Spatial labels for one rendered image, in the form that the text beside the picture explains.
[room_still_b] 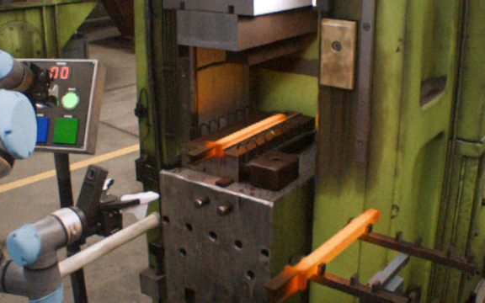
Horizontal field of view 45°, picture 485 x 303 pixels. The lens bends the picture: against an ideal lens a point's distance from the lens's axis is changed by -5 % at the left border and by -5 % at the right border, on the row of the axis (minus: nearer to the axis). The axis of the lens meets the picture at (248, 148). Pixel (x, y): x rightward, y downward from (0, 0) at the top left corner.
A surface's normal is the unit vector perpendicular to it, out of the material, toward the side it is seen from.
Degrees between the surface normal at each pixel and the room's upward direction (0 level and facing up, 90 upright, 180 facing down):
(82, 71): 60
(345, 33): 90
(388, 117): 90
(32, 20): 90
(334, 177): 90
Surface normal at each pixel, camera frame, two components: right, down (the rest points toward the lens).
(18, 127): 0.99, -0.05
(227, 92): 0.82, 0.19
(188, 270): -0.57, 0.29
